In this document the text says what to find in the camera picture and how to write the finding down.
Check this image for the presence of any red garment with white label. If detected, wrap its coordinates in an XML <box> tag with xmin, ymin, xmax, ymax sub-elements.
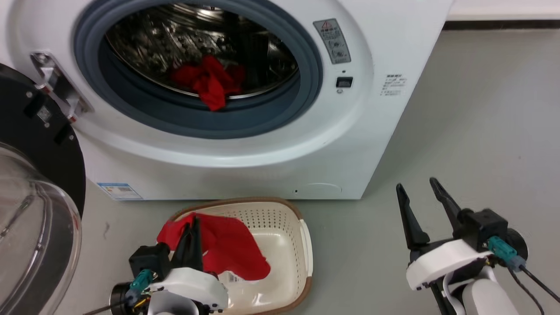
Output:
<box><xmin>157</xmin><ymin>212</ymin><xmax>271</xmax><ymax>281</ymax></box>

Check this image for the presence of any black cable with teal plug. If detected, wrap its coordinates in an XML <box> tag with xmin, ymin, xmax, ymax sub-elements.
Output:
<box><xmin>487</xmin><ymin>236</ymin><xmax>560</xmax><ymax>304</ymax></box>
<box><xmin>82</xmin><ymin>269</ymin><xmax>154</xmax><ymax>315</ymax></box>

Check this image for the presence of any white front-load washing machine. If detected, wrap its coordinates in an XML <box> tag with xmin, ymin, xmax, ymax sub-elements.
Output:
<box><xmin>0</xmin><ymin>0</ymin><xmax>455</xmax><ymax>201</ymax></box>

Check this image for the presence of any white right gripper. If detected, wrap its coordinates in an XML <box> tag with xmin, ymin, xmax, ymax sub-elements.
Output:
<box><xmin>395</xmin><ymin>177</ymin><xmax>494</xmax><ymax>292</ymax></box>

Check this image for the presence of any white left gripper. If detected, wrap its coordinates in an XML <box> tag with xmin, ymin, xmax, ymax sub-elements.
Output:
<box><xmin>149</xmin><ymin>217</ymin><xmax>229</xmax><ymax>315</ymax></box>

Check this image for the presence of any blue white energy label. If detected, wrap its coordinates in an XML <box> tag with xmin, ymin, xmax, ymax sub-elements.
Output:
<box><xmin>97</xmin><ymin>182</ymin><xmax>144</xmax><ymax>201</ymax></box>

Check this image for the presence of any red garment in drum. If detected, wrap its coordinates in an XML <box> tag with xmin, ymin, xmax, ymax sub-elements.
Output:
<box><xmin>171</xmin><ymin>55</ymin><xmax>246</xmax><ymax>112</ymax></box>

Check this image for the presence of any grey warning sticker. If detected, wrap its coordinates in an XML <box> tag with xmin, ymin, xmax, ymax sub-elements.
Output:
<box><xmin>313</xmin><ymin>18</ymin><xmax>352</xmax><ymax>65</ymax></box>

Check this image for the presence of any chrome washer door hinge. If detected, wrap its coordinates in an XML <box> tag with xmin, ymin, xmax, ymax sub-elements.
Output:
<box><xmin>30</xmin><ymin>51</ymin><xmax>94</xmax><ymax>124</ymax></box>

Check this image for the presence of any black round washer door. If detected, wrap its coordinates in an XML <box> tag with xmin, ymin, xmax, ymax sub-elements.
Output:
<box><xmin>0</xmin><ymin>63</ymin><xmax>87</xmax><ymax>315</ymax></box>

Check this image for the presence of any cream perforated laundry basket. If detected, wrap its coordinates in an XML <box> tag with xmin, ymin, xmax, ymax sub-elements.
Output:
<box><xmin>165</xmin><ymin>197</ymin><xmax>314</xmax><ymax>315</ymax></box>

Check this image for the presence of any thin black cable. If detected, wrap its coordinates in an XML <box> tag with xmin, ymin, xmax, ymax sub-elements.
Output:
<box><xmin>505</xmin><ymin>265</ymin><xmax>546</xmax><ymax>315</ymax></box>

